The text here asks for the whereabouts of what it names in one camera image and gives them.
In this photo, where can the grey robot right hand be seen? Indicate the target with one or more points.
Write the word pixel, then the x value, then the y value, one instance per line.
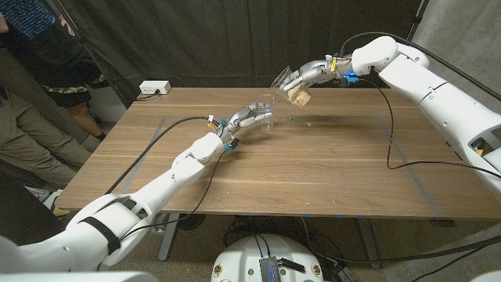
pixel 317 74

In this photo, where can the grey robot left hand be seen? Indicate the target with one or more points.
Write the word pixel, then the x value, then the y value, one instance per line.
pixel 240 117

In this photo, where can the clear cup with brown sugar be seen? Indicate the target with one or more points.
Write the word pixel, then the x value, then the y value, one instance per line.
pixel 299 97

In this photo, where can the clear plastic cup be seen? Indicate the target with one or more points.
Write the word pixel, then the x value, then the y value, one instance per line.
pixel 269 124

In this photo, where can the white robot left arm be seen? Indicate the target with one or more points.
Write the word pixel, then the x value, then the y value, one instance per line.
pixel 156 188

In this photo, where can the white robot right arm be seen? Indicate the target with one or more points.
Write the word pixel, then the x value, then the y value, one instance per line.
pixel 430 90

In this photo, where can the black backdrop curtain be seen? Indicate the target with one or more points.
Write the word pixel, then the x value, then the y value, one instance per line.
pixel 235 39

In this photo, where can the white power strip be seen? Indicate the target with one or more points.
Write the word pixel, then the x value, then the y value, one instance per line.
pixel 154 87

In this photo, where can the round black floor fan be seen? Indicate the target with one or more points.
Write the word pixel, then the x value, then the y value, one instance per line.
pixel 192 221

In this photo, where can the white table leg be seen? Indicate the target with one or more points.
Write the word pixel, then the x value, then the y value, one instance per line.
pixel 169 239

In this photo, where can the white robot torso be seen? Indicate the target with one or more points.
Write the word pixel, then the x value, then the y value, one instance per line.
pixel 242 258

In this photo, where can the grey finned module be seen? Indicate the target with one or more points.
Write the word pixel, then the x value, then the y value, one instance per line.
pixel 270 270

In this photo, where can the grey table leg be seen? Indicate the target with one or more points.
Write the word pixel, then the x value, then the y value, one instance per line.
pixel 370 244

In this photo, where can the black power adapter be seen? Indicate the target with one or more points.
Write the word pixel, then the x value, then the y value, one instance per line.
pixel 344 274

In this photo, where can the person in black shorts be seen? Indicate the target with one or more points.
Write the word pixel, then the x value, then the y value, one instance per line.
pixel 51 51

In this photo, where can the person in khaki trousers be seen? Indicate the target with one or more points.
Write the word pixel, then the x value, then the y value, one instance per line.
pixel 23 133

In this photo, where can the black blue left wrist camera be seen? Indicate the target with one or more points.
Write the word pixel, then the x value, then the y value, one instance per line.
pixel 231 145

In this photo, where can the black blue wrist camera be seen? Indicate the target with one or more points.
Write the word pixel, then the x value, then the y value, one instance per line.
pixel 231 145
pixel 351 77

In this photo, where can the black blue right wrist camera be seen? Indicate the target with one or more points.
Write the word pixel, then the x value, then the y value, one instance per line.
pixel 351 77

